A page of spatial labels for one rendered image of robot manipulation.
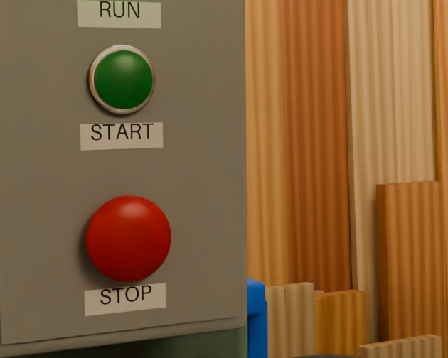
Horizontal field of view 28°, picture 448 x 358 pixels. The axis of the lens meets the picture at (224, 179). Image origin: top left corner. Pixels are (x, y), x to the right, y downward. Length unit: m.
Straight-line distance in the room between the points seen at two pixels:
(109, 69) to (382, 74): 1.73
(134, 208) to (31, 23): 0.07
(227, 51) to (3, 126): 0.09
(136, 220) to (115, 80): 0.05
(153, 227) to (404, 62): 1.81
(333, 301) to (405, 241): 0.24
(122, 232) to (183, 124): 0.05
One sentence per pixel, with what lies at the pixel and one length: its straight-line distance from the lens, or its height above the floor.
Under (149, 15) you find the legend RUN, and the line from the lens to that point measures 0.32.
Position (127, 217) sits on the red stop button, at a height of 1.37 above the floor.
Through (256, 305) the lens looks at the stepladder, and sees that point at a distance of 1.20.
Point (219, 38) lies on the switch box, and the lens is 0.33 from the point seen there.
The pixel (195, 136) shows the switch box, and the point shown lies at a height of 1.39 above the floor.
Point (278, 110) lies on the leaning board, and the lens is 1.85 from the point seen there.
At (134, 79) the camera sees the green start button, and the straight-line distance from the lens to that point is 0.31.
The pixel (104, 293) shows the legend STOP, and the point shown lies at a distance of 0.32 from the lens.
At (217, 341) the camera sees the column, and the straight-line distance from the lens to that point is 0.41.
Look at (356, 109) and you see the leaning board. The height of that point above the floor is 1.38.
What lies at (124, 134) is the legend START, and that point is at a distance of 0.31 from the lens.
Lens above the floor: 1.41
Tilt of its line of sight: 5 degrees down
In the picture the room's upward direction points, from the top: 1 degrees counter-clockwise
